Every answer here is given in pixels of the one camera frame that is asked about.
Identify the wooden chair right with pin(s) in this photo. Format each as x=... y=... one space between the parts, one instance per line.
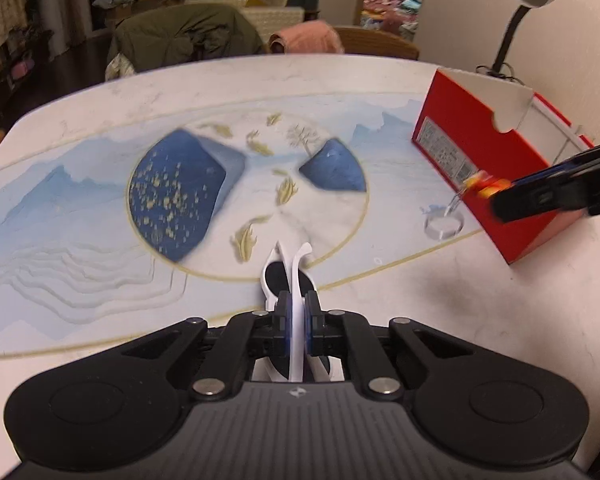
x=361 y=41

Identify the olive green jacket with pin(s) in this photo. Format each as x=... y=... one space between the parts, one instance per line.
x=177 y=35

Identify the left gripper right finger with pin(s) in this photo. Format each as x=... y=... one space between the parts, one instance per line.
x=348 y=336

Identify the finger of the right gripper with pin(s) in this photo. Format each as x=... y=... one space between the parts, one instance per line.
x=571 y=185

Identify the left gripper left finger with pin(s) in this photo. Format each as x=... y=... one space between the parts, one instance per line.
x=228 y=354

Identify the red dragon keychain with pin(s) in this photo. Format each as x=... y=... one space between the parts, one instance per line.
x=446 y=222

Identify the pink towel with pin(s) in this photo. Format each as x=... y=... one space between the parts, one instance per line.
x=306 y=38

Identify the white frame sunglasses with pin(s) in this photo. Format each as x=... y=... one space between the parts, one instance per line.
x=284 y=286

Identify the red shoe box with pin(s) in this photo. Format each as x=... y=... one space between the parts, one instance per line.
x=470 y=122

